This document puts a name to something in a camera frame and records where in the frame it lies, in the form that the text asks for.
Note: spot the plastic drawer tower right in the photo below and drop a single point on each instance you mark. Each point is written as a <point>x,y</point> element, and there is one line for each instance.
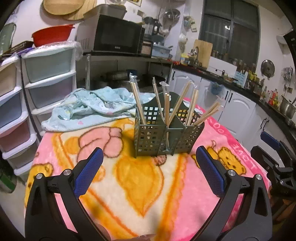
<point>49,75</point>

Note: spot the blue plastic bag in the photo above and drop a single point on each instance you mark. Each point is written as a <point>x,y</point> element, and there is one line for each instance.
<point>215,88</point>

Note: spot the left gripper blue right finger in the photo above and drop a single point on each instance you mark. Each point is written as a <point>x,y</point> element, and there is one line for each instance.
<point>213,171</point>

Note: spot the pink cartoon blanket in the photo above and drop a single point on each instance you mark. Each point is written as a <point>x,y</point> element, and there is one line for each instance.
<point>162,197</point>

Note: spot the light blue cloth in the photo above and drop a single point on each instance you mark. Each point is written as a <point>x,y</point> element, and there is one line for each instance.
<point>83,109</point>

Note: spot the black blender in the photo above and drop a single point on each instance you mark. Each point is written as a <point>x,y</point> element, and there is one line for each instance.
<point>151,27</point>

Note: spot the grey baking pan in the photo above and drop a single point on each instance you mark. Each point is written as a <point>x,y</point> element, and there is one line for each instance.
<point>113,10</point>

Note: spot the red plastic basin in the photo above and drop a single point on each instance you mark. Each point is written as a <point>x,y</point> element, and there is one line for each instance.
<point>52,34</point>

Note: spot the green thermos jug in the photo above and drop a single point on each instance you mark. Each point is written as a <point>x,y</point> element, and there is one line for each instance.
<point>6,37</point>

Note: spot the round wooden board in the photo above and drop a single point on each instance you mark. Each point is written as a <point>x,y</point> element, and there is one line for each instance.
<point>79,14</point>

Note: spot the metal shelf rack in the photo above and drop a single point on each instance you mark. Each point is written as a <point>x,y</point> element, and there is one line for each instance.
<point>95,72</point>

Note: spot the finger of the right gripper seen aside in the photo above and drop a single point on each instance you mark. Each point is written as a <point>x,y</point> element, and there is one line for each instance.
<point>271,141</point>

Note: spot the kitchen faucet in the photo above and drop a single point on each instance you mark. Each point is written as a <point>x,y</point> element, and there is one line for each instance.
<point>193,58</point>

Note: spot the round bamboo tray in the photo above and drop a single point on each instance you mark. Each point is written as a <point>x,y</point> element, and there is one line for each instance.
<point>62,7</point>

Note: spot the plastic drawer tower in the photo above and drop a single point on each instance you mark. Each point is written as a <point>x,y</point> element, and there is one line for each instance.
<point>49,75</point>
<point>18,138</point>

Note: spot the dark green utensil holder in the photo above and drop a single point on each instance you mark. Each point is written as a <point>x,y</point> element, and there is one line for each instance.
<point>155,138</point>

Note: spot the dark window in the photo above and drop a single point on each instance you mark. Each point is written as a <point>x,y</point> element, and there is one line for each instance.
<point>233,27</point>

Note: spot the hanging pot lid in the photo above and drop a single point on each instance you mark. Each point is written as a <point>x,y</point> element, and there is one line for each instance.
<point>267,68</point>

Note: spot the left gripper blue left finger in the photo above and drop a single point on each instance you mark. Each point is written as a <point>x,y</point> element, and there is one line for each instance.
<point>86,171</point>

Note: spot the light blue dish box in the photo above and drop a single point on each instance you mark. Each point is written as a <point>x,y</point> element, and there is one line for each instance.
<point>160,51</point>

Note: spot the black microwave oven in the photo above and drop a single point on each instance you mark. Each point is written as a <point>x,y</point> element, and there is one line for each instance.
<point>109,35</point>

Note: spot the hanging steel bowl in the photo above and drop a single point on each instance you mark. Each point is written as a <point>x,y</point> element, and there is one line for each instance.
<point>172,16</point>

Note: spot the steel pot on shelf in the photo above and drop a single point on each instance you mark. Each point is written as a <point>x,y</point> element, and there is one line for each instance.
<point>131,84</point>

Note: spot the light blue knife block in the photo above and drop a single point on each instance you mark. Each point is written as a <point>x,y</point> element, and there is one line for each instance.
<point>240,78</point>

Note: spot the steel stock pot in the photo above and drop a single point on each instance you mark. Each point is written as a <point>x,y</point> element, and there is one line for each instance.
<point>287,107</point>

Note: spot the white kitchen cabinets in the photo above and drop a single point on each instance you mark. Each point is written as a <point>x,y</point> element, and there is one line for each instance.
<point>243,115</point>

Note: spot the wooden cutting board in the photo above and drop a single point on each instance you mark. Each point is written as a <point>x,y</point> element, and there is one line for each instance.
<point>204,52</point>

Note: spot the plastic drawer tower left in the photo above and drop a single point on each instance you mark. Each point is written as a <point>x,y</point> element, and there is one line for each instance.
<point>18,138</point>

